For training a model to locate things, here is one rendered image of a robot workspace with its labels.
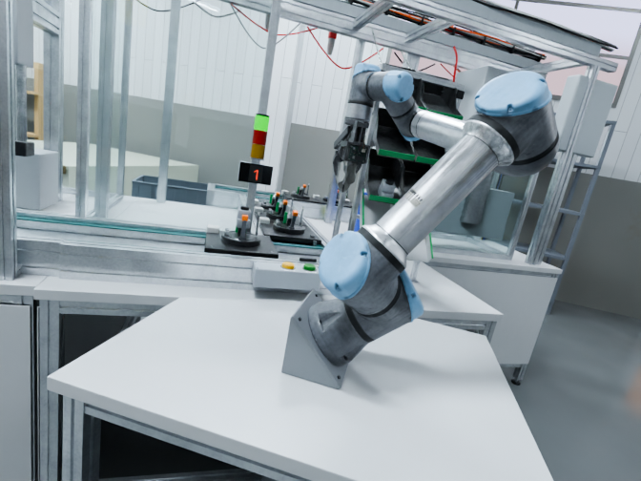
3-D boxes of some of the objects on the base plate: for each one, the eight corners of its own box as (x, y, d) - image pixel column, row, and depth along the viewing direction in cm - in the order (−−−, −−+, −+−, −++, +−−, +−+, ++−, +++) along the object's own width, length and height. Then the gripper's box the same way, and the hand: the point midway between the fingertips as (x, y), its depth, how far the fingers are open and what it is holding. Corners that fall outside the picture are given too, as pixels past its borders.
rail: (353, 296, 130) (359, 267, 128) (58, 278, 105) (59, 240, 102) (347, 290, 136) (353, 261, 133) (66, 271, 110) (66, 236, 107)
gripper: (348, 117, 104) (334, 193, 109) (378, 124, 106) (362, 198, 112) (339, 118, 112) (326, 188, 117) (366, 124, 114) (353, 193, 119)
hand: (341, 187), depth 117 cm, fingers closed
